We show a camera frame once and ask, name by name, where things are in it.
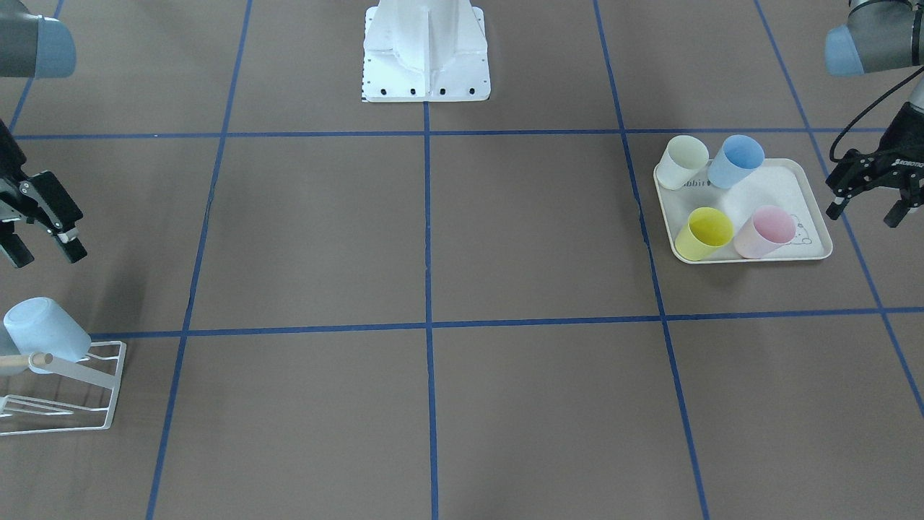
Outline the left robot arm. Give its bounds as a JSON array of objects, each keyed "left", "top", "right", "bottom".
[{"left": 824, "top": 1, "right": 923, "bottom": 228}]

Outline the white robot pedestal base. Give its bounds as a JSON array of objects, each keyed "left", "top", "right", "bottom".
[{"left": 361, "top": 1, "right": 492, "bottom": 103}]

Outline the blue cup back row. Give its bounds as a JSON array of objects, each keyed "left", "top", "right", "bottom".
[{"left": 707, "top": 134, "right": 765, "bottom": 190}]

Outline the white wire cup rack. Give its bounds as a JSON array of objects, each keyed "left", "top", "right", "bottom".
[{"left": 1, "top": 340, "right": 128, "bottom": 437}]

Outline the light blue cup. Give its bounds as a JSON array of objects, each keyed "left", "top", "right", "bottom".
[{"left": 1, "top": 297, "right": 90, "bottom": 362}]

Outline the cream white cup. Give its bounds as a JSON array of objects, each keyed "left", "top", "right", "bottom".
[{"left": 655, "top": 135, "right": 710, "bottom": 190}]

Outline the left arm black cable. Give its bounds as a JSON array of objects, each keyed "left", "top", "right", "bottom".
[{"left": 829, "top": 66, "right": 924, "bottom": 164}]

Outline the pink cup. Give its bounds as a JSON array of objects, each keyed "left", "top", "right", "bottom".
[{"left": 732, "top": 205, "right": 796, "bottom": 259}]

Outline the wooden rack dowel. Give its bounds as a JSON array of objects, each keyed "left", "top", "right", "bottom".
[{"left": 1, "top": 352, "right": 55, "bottom": 376}]

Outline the yellow cup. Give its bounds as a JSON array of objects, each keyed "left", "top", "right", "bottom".
[{"left": 674, "top": 207, "right": 735, "bottom": 262}]

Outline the cream plastic tray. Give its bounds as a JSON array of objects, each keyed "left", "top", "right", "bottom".
[{"left": 653, "top": 158, "right": 834, "bottom": 264}]

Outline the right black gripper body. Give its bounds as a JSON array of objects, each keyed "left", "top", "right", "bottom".
[{"left": 1, "top": 121, "right": 30, "bottom": 223}]

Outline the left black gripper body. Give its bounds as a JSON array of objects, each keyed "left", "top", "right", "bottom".
[{"left": 871, "top": 102, "right": 923, "bottom": 181}]

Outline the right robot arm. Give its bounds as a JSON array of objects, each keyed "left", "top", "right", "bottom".
[{"left": 1, "top": 1, "right": 88, "bottom": 269}]

